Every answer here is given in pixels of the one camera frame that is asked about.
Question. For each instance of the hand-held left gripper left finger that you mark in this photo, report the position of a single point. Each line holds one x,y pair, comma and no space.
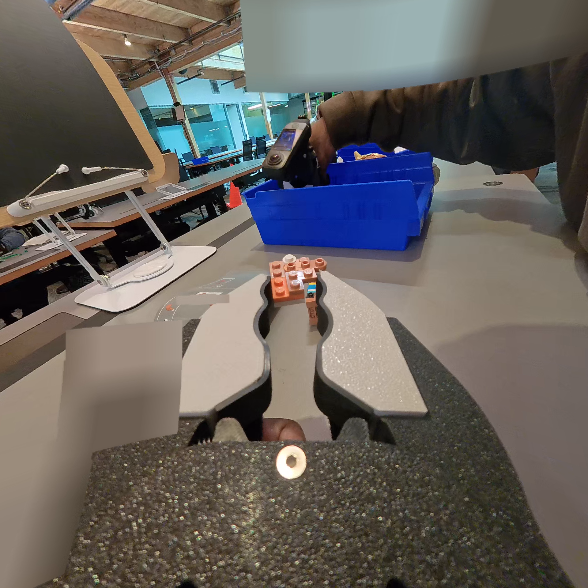
225,358

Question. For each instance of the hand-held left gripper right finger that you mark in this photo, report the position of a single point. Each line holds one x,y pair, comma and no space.
367,363

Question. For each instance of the multicoloured brick model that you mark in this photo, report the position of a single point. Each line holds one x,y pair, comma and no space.
313,312

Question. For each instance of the large blue plastic bin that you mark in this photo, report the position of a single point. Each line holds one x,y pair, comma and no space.
340,220

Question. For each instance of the orange brick plate assembly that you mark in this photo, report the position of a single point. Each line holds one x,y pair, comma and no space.
287,285

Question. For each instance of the person's right forearm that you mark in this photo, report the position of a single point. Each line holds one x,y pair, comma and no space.
436,119

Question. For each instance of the long wooden-edged desk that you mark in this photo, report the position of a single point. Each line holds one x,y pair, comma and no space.
197,183

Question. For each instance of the person's right hand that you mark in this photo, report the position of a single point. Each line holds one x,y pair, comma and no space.
324,142

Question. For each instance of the row of black office chairs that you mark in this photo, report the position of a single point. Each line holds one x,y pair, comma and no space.
248,147

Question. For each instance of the orange traffic cone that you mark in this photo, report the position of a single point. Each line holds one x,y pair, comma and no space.
234,197

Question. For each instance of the brick instruction booklet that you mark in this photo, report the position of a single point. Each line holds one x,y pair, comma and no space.
163,314

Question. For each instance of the tan toy piece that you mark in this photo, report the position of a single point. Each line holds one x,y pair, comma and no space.
370,155

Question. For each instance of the white tablet stand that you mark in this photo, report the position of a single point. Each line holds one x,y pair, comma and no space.
55,239
183,259

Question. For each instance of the small clear stand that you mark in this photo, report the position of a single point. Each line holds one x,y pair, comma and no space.
170,188

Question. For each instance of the person's brown jacket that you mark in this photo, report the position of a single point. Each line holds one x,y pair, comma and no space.
574,183

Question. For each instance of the black screen with wooden frame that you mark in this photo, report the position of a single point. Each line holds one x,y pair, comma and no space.
59,101

